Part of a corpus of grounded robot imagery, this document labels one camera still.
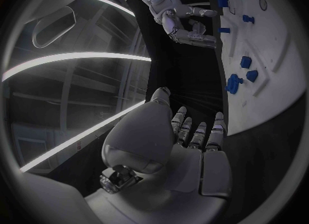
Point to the blue square block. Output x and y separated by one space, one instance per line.
245 62

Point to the blue peg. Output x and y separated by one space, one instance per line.
248 18

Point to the blue gear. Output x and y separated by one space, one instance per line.
233 84

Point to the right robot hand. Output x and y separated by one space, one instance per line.
183 32

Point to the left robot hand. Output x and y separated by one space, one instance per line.
183 170

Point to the white task board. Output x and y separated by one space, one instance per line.
263 58

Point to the blue tapered block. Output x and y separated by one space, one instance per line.
252 76

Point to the blue short cylinder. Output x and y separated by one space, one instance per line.
224 30

